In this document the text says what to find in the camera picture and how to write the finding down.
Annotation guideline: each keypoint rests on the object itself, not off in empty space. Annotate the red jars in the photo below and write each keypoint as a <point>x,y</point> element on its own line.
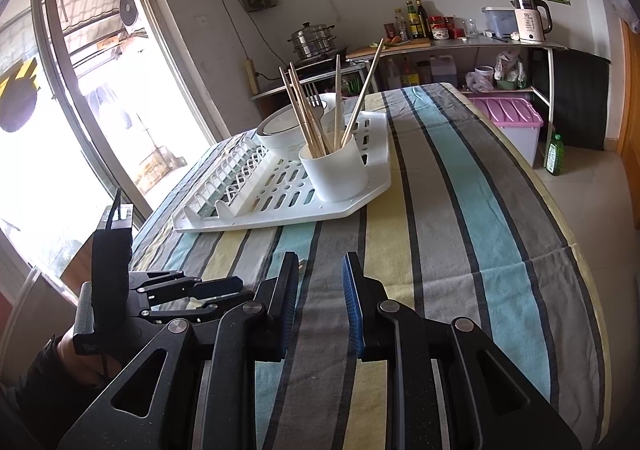
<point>447,27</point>

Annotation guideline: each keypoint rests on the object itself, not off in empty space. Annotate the wooden door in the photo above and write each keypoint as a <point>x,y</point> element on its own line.
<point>627,89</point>

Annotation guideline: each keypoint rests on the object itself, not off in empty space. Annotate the green bottle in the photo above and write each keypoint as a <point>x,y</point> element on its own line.
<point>554,157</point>

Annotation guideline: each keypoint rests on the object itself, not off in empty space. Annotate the white electric kettle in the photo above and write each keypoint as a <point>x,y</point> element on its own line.
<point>530,22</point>

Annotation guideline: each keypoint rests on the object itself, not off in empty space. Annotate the bunch of pale chopsticks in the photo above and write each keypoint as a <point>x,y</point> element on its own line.
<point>311,134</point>

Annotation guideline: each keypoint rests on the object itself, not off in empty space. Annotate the wooden cutting board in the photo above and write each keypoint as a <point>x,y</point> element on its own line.
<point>390,47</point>

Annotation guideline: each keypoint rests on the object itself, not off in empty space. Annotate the pink lid storage box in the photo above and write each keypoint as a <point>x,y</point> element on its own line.
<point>515,122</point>

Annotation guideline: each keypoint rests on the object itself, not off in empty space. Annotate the white bowl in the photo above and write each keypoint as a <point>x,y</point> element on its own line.
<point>275,139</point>

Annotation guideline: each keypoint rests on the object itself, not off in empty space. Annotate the striped tablecloth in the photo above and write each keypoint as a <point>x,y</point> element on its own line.
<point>450,230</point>

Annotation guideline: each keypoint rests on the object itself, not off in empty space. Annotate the clear plastic container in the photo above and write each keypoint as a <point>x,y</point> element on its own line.
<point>497,22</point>

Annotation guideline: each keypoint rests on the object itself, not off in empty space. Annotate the white tub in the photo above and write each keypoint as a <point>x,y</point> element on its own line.
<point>484,78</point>

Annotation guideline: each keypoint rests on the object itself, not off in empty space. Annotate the small glass jar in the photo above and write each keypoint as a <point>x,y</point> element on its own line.
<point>471,28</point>

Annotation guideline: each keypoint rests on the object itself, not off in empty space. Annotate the sliding window frame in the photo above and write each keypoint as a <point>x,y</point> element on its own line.
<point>165,54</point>

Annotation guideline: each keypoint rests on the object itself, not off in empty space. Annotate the white plastic dish rack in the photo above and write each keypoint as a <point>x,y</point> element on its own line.
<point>372,190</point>

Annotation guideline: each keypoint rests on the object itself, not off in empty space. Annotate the beige power strip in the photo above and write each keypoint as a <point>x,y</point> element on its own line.
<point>250,77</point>

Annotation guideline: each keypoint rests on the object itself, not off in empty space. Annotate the long wooden chopstick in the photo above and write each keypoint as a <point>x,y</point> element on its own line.
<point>365,87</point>

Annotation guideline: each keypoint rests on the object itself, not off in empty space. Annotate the small seasoning bottle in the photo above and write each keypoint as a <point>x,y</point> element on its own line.
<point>400,27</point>

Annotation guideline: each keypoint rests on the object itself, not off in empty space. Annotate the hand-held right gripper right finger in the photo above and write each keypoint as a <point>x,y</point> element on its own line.
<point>352,315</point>

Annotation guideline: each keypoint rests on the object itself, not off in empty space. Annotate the stainless steel steamer pot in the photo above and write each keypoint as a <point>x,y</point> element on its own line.
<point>312,39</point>

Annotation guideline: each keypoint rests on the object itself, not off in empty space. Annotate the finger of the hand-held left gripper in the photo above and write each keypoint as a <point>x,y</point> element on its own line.
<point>215,287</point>
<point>200,312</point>

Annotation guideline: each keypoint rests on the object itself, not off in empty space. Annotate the metal kitchen shelf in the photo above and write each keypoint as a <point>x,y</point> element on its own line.
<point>500,44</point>

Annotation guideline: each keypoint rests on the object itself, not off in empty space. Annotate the black cooker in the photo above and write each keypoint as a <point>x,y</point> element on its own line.
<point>325,57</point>

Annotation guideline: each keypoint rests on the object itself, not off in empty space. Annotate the black panel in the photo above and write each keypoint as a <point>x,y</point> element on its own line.
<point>575,99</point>

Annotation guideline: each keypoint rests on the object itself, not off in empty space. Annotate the yellow label sauce bottle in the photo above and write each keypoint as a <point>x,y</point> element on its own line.
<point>412,22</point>

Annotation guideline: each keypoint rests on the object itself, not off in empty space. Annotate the white utensil cup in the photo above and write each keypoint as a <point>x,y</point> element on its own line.
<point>332,174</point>

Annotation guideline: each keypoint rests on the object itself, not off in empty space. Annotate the plastic bag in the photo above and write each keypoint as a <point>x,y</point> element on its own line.
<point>507,69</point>

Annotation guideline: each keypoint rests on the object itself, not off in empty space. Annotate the black yellow window sticker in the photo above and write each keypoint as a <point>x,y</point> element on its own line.
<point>17,99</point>

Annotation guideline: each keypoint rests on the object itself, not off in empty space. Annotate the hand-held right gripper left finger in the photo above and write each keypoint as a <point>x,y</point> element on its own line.
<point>290,315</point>

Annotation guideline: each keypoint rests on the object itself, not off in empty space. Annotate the outdoor air conditioner unit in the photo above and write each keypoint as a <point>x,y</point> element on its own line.
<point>131,12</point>

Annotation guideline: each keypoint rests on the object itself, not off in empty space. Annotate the metal fork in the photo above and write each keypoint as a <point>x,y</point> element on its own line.
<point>312,97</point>

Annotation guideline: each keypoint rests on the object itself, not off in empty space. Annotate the person's left forearm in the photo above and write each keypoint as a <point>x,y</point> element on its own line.
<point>75,365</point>

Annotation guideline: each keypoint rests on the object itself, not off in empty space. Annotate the dark sauce bottle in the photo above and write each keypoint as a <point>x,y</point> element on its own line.
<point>423,22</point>

